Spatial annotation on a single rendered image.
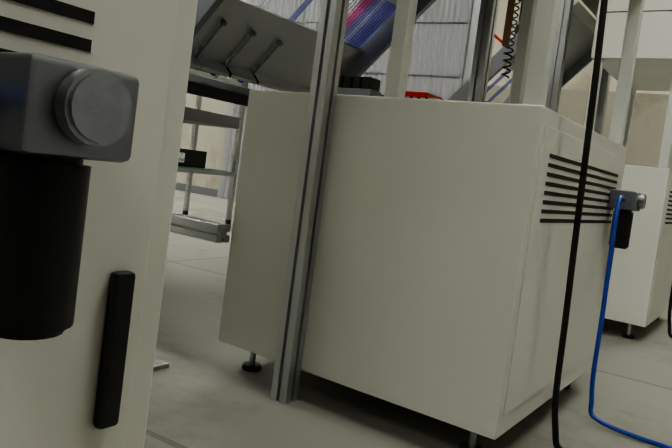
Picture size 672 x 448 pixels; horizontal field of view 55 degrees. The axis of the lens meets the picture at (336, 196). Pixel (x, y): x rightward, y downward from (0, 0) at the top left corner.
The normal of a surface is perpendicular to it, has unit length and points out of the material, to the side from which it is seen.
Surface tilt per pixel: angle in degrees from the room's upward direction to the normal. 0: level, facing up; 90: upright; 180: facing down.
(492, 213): 90
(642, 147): 90
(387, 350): 90
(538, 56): 90
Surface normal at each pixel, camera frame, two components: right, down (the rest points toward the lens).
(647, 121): -0.50, -0.03
